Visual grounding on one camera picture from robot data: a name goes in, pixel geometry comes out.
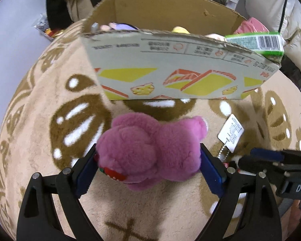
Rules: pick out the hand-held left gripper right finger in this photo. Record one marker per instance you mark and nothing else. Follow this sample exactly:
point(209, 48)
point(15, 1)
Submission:
point(212, 173)

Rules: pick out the pale pink soft pack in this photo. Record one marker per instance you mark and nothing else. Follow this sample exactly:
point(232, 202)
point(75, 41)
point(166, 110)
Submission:
point(214, 37)

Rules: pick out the printed cardboard box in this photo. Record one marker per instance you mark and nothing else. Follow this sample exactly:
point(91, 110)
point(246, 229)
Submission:
point(165, 62)

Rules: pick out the white hang tag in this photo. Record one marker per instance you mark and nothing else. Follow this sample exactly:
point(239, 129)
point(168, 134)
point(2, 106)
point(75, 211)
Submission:
point(230, 131)

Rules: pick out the shiny foil bags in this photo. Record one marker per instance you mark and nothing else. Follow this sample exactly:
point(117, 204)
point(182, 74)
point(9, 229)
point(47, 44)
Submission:
point(44, 26)

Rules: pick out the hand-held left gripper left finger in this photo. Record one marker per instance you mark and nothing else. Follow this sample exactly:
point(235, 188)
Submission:
point(84, 178)

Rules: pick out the beige coat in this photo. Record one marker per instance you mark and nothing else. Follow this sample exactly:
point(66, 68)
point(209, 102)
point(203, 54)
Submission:
point(80, 2)

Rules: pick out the black coat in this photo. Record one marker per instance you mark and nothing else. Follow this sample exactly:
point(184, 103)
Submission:
point(55, 5)

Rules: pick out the green tissue pack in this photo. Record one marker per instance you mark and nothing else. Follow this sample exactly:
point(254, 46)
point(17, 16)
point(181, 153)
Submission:
point(248, 42)

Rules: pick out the pink plush toy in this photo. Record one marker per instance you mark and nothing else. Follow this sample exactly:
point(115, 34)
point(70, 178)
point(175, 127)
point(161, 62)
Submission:
point(145, 150)

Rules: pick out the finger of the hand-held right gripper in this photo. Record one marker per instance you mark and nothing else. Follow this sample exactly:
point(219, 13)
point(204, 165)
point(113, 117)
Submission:
point(266, 154)
point(260, 165)

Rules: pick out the beige patterned blanket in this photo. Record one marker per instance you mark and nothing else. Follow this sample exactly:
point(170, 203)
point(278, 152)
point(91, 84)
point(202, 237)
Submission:
point(165, 218)

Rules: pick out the yellow plush toy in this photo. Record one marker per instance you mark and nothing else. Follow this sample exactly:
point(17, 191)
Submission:
point(180, 30)

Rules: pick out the purple plush toy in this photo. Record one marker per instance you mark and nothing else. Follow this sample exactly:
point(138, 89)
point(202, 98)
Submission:
point(123, 26)

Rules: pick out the pink doll with white trim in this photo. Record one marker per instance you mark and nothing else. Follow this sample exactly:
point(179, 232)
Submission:
point(250, 26)

